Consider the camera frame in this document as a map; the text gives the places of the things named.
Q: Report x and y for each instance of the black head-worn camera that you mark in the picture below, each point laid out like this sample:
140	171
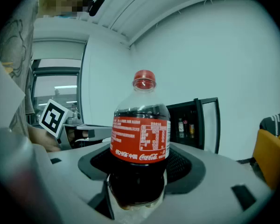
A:
95	4

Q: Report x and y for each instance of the dark bottle with red label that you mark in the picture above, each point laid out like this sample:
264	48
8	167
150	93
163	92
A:
185	125

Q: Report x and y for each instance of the window with dark frame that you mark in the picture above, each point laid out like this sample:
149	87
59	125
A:
57	90

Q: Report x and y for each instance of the person's left hand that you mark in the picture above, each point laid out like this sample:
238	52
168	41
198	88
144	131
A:
78	135

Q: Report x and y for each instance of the black fridge cabinet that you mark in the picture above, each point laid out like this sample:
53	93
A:
196	125

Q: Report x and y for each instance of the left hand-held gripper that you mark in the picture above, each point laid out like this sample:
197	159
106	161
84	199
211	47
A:
53	118

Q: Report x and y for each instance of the orange chair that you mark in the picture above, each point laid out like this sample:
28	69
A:
270	157

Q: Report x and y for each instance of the person's grey printed shirt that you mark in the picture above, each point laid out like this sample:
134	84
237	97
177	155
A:
16	55

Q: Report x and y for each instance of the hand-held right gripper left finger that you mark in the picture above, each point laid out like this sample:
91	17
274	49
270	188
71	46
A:
67	171

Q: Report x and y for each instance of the person's left forearm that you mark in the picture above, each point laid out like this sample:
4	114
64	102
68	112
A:
44	139

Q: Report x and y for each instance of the dark cola bottle red cap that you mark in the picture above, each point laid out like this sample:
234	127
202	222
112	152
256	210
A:
140	139

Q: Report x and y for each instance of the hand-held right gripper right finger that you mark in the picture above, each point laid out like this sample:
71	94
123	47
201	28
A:
214	178

